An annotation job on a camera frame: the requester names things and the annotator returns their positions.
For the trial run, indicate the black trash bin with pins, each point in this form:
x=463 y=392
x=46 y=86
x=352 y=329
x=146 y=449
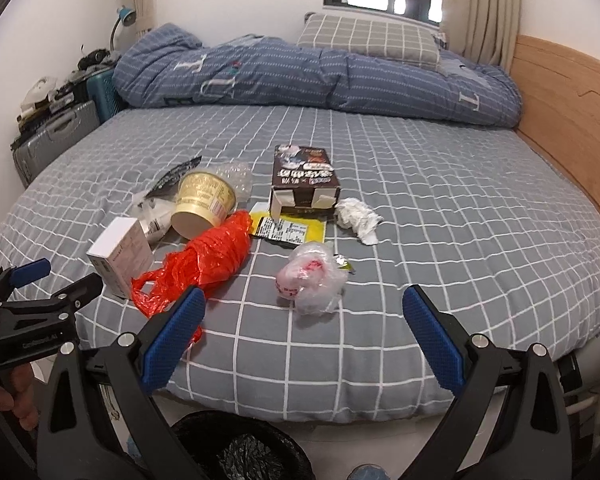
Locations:
x=229 y=446

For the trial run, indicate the yellow noodle cup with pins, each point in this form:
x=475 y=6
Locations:
x=203 y=201

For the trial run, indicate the blue desk lamp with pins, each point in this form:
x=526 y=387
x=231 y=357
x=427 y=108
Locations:
x=126 y=17

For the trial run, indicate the brown carton box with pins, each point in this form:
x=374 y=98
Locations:
x=304 y=183

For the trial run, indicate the teal suitcase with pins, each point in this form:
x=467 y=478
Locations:
x=101 y=90

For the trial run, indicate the beige curtain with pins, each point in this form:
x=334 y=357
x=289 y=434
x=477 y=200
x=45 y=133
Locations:
x=483 y=31

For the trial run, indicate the clutter on suitcases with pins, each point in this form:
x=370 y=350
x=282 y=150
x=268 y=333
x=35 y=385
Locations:
x=50 y=95

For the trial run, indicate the yellow snack wrapper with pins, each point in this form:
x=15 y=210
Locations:
x=286 y=230

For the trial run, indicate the right blue slipper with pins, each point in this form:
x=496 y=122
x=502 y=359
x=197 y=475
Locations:
x=368 y=472

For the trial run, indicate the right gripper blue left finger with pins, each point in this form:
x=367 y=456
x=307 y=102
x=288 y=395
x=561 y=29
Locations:
x=166 y=336

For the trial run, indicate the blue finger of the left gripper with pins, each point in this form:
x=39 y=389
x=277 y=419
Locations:
x=77 y=295
x=29 y=273

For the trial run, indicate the grey suitcase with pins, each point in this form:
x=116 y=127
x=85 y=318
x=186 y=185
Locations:
x=33 y=153

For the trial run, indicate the white translucent plastic bag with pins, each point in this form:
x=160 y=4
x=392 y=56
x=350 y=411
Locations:
x=154 y=215

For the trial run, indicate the grey checked bed sheet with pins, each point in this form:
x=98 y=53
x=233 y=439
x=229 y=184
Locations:
x=484 y=226

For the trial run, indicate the small white box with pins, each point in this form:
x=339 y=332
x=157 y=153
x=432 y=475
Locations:
x=120 y=254

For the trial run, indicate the black wet wipe packet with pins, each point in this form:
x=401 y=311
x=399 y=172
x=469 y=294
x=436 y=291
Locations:
x=167 y=185

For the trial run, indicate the red plastic bag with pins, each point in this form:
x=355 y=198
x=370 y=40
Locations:
x=207 y=262

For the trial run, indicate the blue striped duvet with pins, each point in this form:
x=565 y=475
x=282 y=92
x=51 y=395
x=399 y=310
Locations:
x=171 y=67

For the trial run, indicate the grey checked pillow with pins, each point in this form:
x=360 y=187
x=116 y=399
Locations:
x=403 y=43

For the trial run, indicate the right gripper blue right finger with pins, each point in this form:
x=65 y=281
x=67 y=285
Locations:
x=433 y=332

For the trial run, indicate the white pink plastic bag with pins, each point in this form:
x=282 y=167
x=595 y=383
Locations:
x=311 y=281

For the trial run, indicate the wooden headboard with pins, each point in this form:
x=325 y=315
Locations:
x=561 y=117

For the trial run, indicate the left hand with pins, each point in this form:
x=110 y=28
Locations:
x=18 y=397

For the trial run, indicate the clear bubble wrap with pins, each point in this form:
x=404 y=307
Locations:
x=238 y=175

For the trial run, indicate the white tissue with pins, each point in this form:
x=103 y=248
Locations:
x=352 y=214

